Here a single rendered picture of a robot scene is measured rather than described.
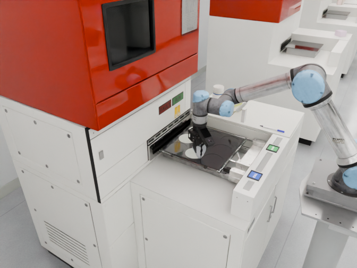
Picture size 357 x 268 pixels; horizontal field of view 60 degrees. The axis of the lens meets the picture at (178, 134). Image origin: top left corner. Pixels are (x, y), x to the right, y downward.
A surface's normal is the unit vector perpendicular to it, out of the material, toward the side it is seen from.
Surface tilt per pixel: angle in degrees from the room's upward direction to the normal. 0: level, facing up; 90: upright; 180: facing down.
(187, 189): 0
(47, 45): 90
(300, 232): 0
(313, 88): 82
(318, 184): 2
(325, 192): 90
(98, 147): 90
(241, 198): 90
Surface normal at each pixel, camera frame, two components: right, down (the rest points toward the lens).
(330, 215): 0.00, -0.86
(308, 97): -0.51, 0.32
